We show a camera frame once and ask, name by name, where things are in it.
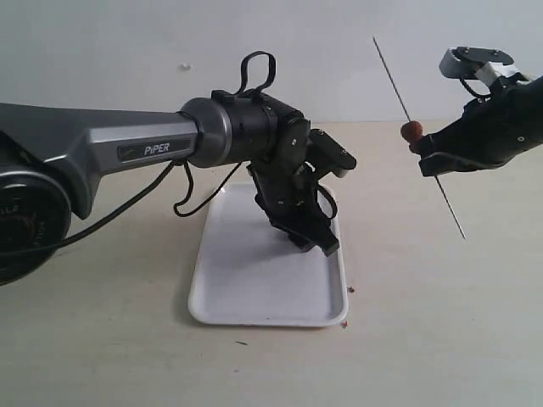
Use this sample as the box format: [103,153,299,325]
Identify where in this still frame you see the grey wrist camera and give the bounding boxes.
[439,47,533,87]
[305,129,357,180]

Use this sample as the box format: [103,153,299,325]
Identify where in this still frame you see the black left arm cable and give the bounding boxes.
[0,51,340,258]

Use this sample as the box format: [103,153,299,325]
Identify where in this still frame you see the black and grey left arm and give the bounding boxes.
[1,89,355,284]

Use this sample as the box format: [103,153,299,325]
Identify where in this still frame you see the red fruit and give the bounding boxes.
[400,120,424,153]

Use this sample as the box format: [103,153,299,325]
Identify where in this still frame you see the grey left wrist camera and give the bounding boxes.
[305,129,357,180]

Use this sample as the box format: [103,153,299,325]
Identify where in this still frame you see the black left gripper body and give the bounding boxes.
[247,161,338,231]

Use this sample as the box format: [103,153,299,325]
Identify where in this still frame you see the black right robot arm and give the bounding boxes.
[415,78,542,177]

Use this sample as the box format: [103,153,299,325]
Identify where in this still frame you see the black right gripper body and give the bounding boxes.
[459,91,542,164]

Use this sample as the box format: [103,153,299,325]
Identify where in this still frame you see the white plastic tray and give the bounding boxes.
[188,181,349,328]

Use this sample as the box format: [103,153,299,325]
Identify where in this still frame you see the thin metal skewer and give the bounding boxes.
[372,35,467,241]

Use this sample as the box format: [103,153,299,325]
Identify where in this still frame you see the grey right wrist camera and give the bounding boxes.
[439,47,533,87]

